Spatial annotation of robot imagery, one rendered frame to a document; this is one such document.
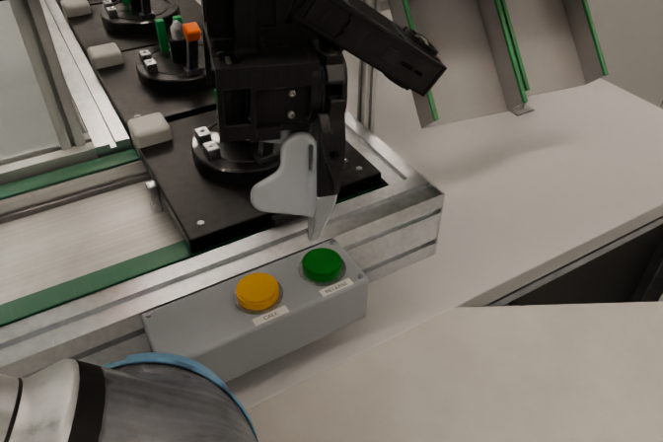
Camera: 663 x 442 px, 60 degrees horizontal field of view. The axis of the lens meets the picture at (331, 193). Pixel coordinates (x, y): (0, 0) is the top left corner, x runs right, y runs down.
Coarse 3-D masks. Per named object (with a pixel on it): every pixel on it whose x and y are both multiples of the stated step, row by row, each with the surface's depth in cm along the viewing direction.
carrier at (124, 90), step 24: (96, 48) 91; (144, 48) 96; (168, 48) 90; (96, 72) 90; (120, 72) 89; (144, 72) 84; (168, 72) 84; (192, 72) 83; (120, 96) 83; (144, 96) 83; (168, 96) 83; (192, 96) 83; (120, 120) 80; (168, 120) 79
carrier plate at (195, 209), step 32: (192, 128) 76; (160, 160) 70; (192, 160) 70; (352, 160) 70; (160, 192) 67; (192, 192) 65; (224, 192) 65; (352, 192) 68; (192, 224) 61; (224, 224) 61; (256, 224) 63
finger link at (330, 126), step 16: (336, 96) 36; (336, 112) 35; (320, 128) 36; (336, 128) 36; (320, 144) 36; (336, 144) 36; (320, 160) 37; (336, 160) 37; (320, 176) 38; (336, 176) 38; (320, 192) 39; (336, 192) 39
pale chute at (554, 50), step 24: (504, 0) 75; (528, 0) 81; (552, 0) 82; (576, 0) 80; (528, 24) 81; (552, 24) 82; (576, 24) 81; (528, 48) 80; (552, 48) 81; (576, 48) 82; (600, 48) 78; (528, 72) 79; (552, 72) 80; (576, 72) 81; (600, 72) 78
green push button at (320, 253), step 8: (320, 248) 58; (304, 256) 57; (312, 256) 57; (320, 256) 57; (328, 256) 57; (336, 256) 57; (304, 264) 56; (312, 264) 56; (320, 264) 56; (328, 264) 56; (336, 264) 56; (304, 272) 56; (312, 272) 55; (320, 272) 55; (328, 272) 55; (336, 272) 56; (320, 280) 55; (328, 280) 56
